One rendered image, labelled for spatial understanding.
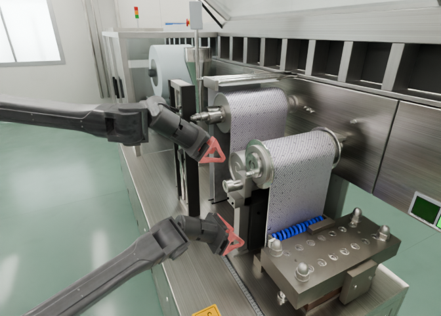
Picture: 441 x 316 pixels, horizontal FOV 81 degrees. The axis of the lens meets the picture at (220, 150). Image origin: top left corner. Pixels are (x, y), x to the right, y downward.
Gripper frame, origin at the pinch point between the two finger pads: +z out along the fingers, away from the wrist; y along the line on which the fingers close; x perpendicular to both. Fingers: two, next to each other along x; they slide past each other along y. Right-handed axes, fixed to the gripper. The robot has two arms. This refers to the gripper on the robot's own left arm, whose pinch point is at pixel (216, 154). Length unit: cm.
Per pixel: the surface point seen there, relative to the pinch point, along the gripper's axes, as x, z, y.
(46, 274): -151, 23, -123
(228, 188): -7.0, 12.0, -2.0
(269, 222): -8.6, 26.1, 5.8
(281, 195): 0.2, 23.2, 6.0
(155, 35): 28, -10, -96
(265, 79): 30.5, 15.4, -23.7
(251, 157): 4.4, 11.2, -1.1
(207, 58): 31, 9, -65
